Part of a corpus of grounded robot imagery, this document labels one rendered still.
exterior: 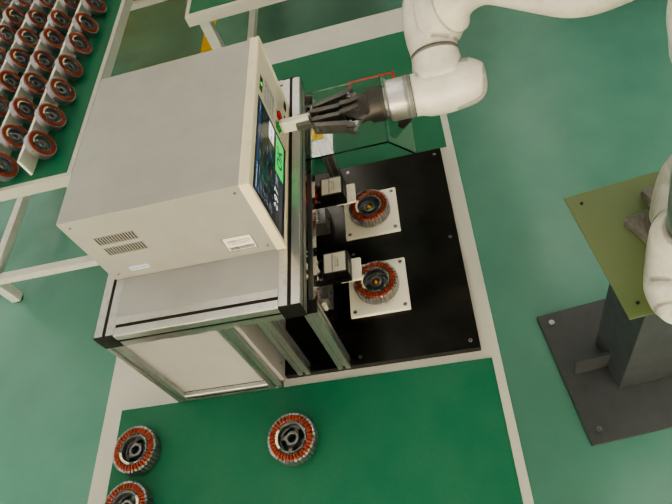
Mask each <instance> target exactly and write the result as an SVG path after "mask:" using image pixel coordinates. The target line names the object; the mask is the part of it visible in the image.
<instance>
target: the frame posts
mask: <svg viewBox="0 0 672 504"><path fill-rule="evenodd" d="M322 159H323V161H324V164H325V166H326V169H327V171H328V174H329V176H330V177H334V176H333V175H336V176H339V175H340V173H339V167H338V164H337V161H336V159H335V156H334V155H330V156H326V157H322ZM304 317H305V318H306V320H307V321H308V323H309V324H310V326H311V327H312V329H313V331H314V332H315V334H316V335H317V337H318V338H319V340H320V341H321V343H322V344H323V346H324V347H325V349H326V351H327V352H328V354H329V355H330V357H331V358H332V360H333V361H334V363H335V364H336V366H337V368H338V369H339V370H341V369H343V366H345V367H346V369H348V368H351V364H350V362H349V361H350V356H349V354H348V352H347V351H346V349H345V347H344V345H343V344H342V342H341V340H340V339H339V337H338V335H337V333H336V332H335V330H334V328H333V327H332V325H331V323H330V321H329V320H328V318H327V316H326V314H325V313H324V311H323V309H322V308H321V306H320V304H319V302H318V301H317V299H312V300H307V315H306V316H304ZM257 324H258V325H259V327H260V328H261V329H262V330H263V332H264V333H265V334H266V335H267V337H268V338H269V339H270V340H271V342H272V343H273V344H274V345H275V347H276V348H277V349H278V350H279V351H280V353H281V354H282V355H283V356H284V358H285V359H286V360H287V361H288V363H289V364H290V365H291V366H292V368H293V369H294V370H295V371H296V373H297V374H298V375H299V376H300V375H303V372H304V373H305V374H306V375H307V374H310V368H309V367H310V362H309V361H308V359H307V358H306V356H305V355H304V354H303V352H302V351H301V350H300V348H299V347H298V345H297V344H296V343H295V341H294V340H293V339H292V337H291V336H290V335H289V333H288V332H287V330H286V329H285V328H284V326H283V325H282V324H281V322H280V321H279V320H275V321H269V322H263V323H257Z"/></svg>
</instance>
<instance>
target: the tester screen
mask: <svg viewBox="0 0 672 504"><path fill-rule="evenodd" d="M276 135H277V134H276V132H275V130H274V153H273V164H272V162H271V160H270V158H269V156H268V142H269V117H268V115H267V113H266V111H265V109H264V107H263V105H262V103H261V101H260V106H259V123H258V140H257V158H256V175H255V189H256V191H257V193H258V195H259V196H260V198H261V200H262V202H263V203H264V205H265V207H266V209H267V210H268V212H269V214H270V216H271V217H272V219H273V221H274V222H275V224H276V226H277V228H278V229H279V196H280V184H281V186H282V228H281V230H280V229H279V231H280V233H281V235H282V236H283V203H284V162H283V184H282V182H281V180H280V178H279V176H278V174H277V172H276V170H275V155H276ZM274 184H275V185H276V187H277V189H278V213H277V211H276V209H275V207H274Z"/></svg>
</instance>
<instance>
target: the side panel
mask: <svg viewBox="0 0 672 504"><path fill-rule="evenodd" d="M107 350H108V351H110V352H111V353H112V354H114V355H115V356H116V357H118V358H119V359H121V360H122V361H123V362H125V363H126V364H127V365H129V366H130V367H132V368H133V369H134V370H136V371H137V372H138V373H140V374H141V375H143V376H144V377H145V378H147V379H148V380H149V381H151V382H152V383H153V384H155V385H156V386H158V387H159V388H160V389H162V390H163V391H164V392H166V393H167V394H169V395H170V396H171V397H173V398H174V399H175V400H177V401H178V402H183V400H184V401H192V400H198V399H205V398H212V397H219V396H226V395H233V394H240V393H247V392H254V391H261V390H268V389H275V388H276V386H278V388H282V387H283V382H282V380H280V379H279V377H278V376H277V375H276V374H275V373H274V372H273V371H272V370H271V368H270V367H269V366H268V365H267V364H266V363H265V362H264V361H263V359H262V358H261V357H260V356H259V355H258V354H257V353H256V352H255V350H254V349H253V348H252V347H251V346H250V345H249V344H248V342H247V341H246V340H245V339H244V338H243V337H242V336H241V335H240V333H239V332H238V331H237V330H236V329H235V328H234V327H233V328H227V329H221V330H215V331H209V332H203V333H197V334H191V335H185V336H179V337H173V338H168V339H162V340H156V341H150V342H144V343H138V344H132V345H126V346H121V347H115V348H109V349H107Z"/></svg>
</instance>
